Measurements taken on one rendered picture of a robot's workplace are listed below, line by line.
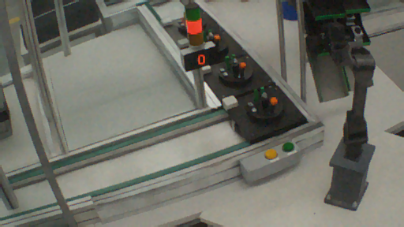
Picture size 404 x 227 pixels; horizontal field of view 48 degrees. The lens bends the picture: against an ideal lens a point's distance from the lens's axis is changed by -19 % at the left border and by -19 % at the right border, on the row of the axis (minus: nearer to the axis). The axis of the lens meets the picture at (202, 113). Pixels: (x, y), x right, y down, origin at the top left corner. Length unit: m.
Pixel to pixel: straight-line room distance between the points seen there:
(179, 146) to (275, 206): 0.44
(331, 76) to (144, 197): 0.85
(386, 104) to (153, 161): 1.05
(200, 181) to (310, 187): 0.39
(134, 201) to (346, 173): 0.72
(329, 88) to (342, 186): 0.48
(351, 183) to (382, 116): 0.57
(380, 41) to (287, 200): 1.43
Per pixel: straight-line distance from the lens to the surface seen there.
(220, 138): 2.02
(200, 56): 1.91
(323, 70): 2.08
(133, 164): 1.97
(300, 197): 1.86
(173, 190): 1.84
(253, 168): 1.83
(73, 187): 1.95
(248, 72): 2.21
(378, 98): 2.33
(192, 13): 1.82
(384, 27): 2.97
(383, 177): 1.95
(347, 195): 1.78
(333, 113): 2.21
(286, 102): 2.08
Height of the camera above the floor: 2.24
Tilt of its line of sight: 38 degrees down
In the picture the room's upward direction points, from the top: 7 degrees counter-clockwise
